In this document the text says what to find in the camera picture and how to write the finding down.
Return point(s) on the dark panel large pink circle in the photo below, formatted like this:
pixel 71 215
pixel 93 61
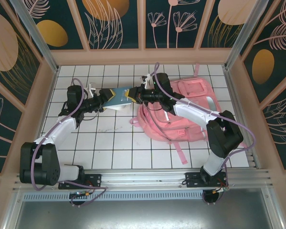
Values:
pixel 2 40

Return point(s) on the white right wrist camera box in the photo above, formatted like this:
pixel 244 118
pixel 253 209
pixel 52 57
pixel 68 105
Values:
pixel 145 81

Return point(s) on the dark panel pink leaf lines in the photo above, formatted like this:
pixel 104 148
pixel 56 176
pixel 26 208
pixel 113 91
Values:
pixel 281 124

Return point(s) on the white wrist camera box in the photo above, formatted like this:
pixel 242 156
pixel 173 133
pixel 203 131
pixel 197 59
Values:
pixel 145 81
pixel 90 89

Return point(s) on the teal book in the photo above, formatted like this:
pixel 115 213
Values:
pixel 119 97

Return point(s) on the pink backpack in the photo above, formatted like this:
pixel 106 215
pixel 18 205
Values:
pixel 193 124

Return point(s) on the aluminium corner post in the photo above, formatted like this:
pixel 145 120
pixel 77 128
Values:
pixel 243 31
pixel 37 40

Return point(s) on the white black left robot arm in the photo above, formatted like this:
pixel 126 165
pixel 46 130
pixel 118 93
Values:
pixel 45 167

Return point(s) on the dark panel feather orange oval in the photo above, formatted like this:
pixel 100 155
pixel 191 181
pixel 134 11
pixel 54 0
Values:
pixel 263 64

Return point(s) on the dark panel pink flowers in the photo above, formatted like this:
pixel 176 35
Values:
pixel 171 35

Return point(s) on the aluminium front rail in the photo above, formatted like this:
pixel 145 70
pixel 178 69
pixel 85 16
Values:
pixel 142 177

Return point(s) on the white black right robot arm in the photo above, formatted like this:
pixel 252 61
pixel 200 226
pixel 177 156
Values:
pixel 224 136

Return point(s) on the dark panel orange circle leaves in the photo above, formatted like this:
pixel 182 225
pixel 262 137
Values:
pixel 104 14

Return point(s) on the grey metal sheet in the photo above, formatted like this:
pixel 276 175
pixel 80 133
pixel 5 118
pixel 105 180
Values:
pixel 142 214

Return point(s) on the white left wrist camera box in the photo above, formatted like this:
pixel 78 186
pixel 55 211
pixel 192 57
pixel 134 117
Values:
pixel 90 89

